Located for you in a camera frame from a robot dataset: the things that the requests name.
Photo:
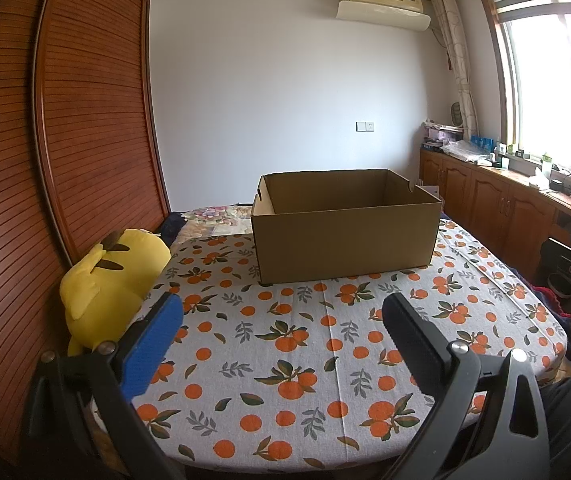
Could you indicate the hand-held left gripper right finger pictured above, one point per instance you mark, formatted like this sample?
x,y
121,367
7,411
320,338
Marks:
x,y
415,345

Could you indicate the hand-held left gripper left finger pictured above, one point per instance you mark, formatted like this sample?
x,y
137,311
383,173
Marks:
x,y
150,345

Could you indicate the cardboard box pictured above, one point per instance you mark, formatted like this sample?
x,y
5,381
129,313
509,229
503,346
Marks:
x,y
345,245

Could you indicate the red knitted cloth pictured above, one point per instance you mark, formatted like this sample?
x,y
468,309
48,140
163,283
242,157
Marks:
x,y
545,300

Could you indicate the yellow plush toy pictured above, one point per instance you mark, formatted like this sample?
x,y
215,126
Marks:
x,y
110,280

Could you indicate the white tissue pack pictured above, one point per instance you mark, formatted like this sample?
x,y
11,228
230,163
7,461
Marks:
x,y
539,179

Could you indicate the dark blue cloth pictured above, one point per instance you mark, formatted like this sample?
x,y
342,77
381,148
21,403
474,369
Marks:
x,y
171,226

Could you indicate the wooden low cabinet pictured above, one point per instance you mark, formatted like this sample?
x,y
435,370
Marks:
x,y
495,205

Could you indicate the orange fruit print tablecloth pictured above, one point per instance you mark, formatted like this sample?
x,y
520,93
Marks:
x,y
290,350

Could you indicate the person's grey trousers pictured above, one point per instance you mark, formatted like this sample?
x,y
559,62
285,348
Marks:
x,y
565,420

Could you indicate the floral blanket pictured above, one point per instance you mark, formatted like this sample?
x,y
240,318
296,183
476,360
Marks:
x,y
220,220

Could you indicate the white carton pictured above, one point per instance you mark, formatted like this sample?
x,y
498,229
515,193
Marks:
x,y
429,190

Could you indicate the blue containers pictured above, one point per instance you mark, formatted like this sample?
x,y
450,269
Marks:
x,y
483,144

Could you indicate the clear plastic bag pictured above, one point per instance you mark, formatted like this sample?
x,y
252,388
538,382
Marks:
x,y
465,152

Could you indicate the stack of small boxes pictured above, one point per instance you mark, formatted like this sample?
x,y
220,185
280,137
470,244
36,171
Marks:
x,y
440,136

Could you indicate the small grey fan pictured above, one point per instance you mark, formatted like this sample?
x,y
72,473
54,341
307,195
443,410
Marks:
x,y
458,115

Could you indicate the wooden door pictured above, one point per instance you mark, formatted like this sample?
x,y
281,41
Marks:
x,y
30,170

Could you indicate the patterned beige curtain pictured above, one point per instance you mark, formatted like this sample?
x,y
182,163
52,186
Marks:
x,y
458,60

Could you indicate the wooden frame window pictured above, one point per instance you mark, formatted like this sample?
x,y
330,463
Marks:
x,y
555,90

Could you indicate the white wall switch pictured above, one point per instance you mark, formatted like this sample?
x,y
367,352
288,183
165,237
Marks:
x,y
365,125

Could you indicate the wall air conditioner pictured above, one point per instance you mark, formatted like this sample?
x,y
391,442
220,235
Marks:
x,y
383,10

